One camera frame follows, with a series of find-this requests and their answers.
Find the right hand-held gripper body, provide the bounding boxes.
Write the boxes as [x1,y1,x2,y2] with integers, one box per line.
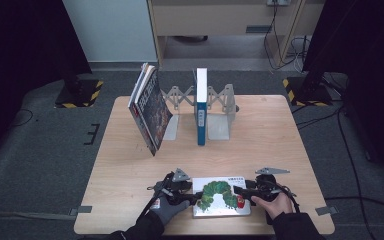
[254,166,291,201]

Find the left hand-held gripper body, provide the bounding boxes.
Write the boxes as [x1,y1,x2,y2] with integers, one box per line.
[147,167,194,205]

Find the white caterpillar picture book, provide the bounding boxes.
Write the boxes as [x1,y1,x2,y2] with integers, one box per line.
[191,176,252,219]

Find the grey expanding metal book rack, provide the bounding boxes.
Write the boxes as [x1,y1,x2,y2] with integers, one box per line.
[161,83,240,141]

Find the blue book with mountain picture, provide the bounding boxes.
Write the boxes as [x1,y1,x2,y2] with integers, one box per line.
[192,67,210,147]

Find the magazine with orange corner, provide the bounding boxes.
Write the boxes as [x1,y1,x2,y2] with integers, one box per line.
[133,63,158,156]

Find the person's right hand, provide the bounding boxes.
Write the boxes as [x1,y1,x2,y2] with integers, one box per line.
[250,192,295,221]

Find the person's left hand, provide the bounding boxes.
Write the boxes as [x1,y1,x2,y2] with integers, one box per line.
[149,195,191,226]

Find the black stand with striped base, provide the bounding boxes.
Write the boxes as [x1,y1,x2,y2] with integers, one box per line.
[282,59,334,108]
[54,59,105,109]

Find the dark flat round object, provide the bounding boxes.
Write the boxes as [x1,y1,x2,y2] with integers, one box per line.
[172,35,210,44]

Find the black curtain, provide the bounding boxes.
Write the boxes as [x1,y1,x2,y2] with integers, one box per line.
[302,0,384,183]
[0,0,93,168]

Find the white cabinet panel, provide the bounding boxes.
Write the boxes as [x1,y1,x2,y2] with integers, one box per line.
[61,0,159,64]

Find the beige wooden desk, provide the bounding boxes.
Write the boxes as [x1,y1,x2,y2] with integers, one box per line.
[146,0,326,68]

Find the right hand-held gripper black cable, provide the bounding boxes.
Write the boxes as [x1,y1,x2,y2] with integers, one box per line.
[273,182,302,215]

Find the hand-held gripper black cable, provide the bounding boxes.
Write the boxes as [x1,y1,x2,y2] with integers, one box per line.
[135,172,175,222]
[273,182,302,215]

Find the left hand-held gripper black cable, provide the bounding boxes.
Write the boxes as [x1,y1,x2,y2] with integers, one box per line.
[135,172,175,222]

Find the long black floor cable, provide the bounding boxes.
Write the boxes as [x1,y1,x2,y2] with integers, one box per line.
[335,108,378,240]

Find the white cable bundle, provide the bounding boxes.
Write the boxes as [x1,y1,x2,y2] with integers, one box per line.
[288,35,311,73]

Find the black looped floor cable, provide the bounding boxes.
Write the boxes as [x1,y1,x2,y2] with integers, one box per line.
[12,108,35,128]

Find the black hanging power cable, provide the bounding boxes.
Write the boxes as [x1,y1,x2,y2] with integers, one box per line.
[263,3,303,71]

